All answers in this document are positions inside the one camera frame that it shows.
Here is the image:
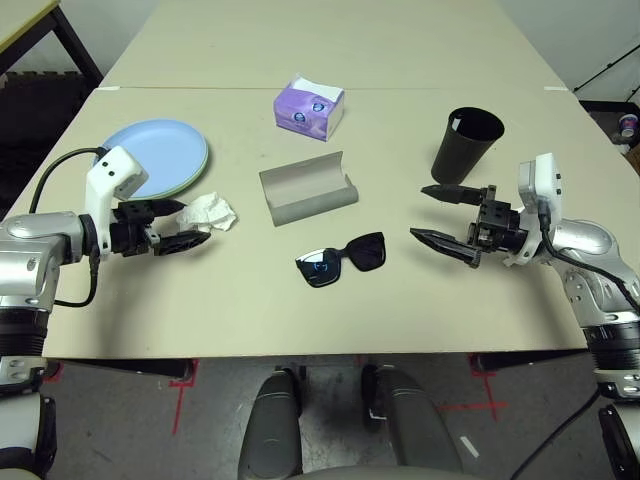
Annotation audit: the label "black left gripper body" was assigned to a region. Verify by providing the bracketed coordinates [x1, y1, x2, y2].
[109, 199, 164, 259]

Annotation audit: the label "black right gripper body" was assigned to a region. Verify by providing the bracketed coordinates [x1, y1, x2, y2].
[467, 201, 527, 253]

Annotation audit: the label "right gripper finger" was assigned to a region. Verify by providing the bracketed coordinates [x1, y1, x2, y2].
[421, 183, 497, 206]
[409, 227, 484, 269]

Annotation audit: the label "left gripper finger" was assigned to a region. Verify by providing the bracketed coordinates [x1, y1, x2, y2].
[149, 198, 189, 217]
[152, 230, 212, 257]

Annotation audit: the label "white tissue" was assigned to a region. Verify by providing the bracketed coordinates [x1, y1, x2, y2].
[174, 192, 239, 234]

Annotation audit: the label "blue plate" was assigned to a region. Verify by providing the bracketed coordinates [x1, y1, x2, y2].
[94, 118, 207, 199]

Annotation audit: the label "black sunglasses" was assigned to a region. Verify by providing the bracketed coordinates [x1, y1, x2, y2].
[294, 231, 387, 289]

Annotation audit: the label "black cup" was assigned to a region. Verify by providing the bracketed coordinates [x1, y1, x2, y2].
[430, 106, 505, 185]

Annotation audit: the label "green plate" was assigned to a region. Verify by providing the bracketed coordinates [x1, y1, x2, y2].
[124, 134, 210, 200]

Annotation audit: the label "grey glasses case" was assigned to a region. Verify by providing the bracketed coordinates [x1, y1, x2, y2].
[258, 149, 360, 229]

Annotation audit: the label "black foam floor mat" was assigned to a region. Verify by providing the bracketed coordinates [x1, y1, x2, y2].
[0, 72, 99, 201]

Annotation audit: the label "red floor tape cross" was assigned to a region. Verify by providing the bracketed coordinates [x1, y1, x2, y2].
[169, 359, 201, 434]
[439, 372, 509, 421]

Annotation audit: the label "purple tissue pack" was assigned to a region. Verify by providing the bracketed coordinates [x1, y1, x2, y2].
[272, 73, 346, 143]

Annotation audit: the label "grey right robot leg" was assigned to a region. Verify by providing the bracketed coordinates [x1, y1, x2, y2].
[360, 364, 464, 474]

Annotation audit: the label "grey robot leg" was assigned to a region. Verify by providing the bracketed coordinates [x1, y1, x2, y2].
[238, 372, 304, 480]
[360, 364, 464, 474]

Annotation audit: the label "black tripod stand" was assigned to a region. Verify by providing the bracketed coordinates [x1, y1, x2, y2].
[572, 42, 640, 99]

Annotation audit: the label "grey left robot leg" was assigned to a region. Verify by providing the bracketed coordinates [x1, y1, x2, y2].
[238, 372, 304, 480]

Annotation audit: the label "black-framed side table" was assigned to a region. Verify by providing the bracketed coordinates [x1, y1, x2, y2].
[0, 0, 106, 89]

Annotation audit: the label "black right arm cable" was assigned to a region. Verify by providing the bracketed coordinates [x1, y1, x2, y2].
[509, 199, 640, 480]

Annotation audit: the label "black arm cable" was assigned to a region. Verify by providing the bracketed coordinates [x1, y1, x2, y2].
[509, 199, 640, 480]
[29, 147, 109, 307]

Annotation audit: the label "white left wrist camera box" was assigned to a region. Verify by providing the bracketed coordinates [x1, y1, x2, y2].
[83, 144, 150, 261]

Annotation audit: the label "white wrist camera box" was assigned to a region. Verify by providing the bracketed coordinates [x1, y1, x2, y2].
[83, 144, 150, 261]
[504, 152, 565, 269]

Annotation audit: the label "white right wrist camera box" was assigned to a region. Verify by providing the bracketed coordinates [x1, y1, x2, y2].
[504, 152, 565, 269]

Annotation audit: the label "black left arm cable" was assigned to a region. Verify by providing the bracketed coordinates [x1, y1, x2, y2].
[29, 147, 109, 307]

